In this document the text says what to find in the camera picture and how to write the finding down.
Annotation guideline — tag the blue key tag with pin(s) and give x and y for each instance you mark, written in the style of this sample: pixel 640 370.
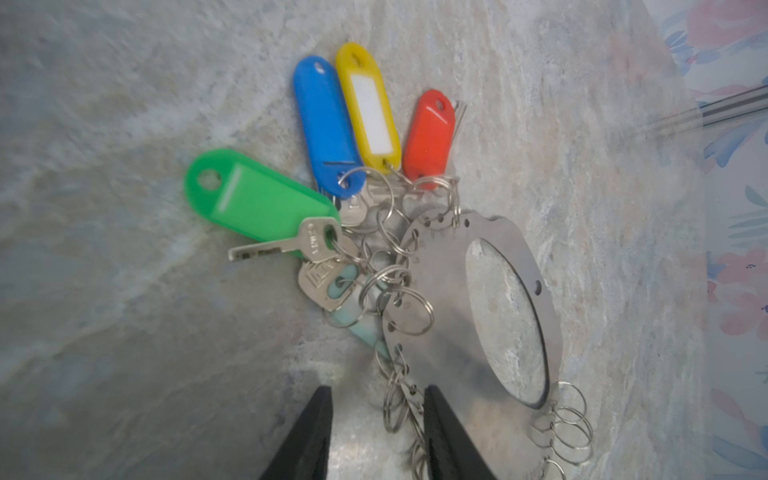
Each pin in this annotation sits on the blue key tag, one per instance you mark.
pixel 331 146

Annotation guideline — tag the yellow key tag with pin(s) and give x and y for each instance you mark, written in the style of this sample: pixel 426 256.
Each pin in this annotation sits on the yellow key tag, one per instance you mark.
pixel 369 109

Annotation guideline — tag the aluminium corner post left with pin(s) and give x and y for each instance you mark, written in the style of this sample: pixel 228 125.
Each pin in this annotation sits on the aluminium corner post left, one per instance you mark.
pixel 744 105

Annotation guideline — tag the pale mint key tag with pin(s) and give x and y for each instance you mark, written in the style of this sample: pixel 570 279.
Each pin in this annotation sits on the pale mint key tag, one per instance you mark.
pixel 350 316

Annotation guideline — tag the silver key on green tag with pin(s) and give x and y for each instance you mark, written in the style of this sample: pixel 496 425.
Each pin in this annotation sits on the silver key on green tag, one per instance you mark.
pixel 318 239

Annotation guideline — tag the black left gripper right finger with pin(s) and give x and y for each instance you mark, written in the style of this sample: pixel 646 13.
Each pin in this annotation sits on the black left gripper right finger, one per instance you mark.
pixel 451 453

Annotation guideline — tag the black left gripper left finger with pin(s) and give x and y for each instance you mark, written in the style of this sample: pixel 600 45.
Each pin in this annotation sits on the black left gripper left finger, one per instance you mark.
pixel 304 454

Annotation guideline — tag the red key tag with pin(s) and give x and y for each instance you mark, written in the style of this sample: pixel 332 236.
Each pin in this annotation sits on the red key tag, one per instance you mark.
pixel 430 136

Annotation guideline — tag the green key tag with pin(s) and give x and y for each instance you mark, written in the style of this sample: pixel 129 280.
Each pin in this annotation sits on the green key tag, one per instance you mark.
pixel 241 194

